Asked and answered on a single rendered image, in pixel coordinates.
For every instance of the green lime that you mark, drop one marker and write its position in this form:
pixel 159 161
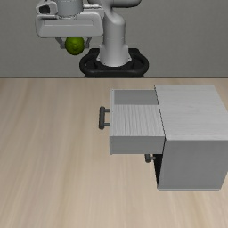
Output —
pixel 74 46

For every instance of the grey open drawer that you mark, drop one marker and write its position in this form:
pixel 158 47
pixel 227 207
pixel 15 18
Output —
pixel 136 127

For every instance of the grey cabinet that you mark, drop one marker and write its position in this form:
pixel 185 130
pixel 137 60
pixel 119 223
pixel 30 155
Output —
pixel 193 130

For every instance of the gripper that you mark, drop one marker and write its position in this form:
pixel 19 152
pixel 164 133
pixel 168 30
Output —
pixel 69 26

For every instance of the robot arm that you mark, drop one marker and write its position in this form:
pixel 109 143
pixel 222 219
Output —
pixel 113 35

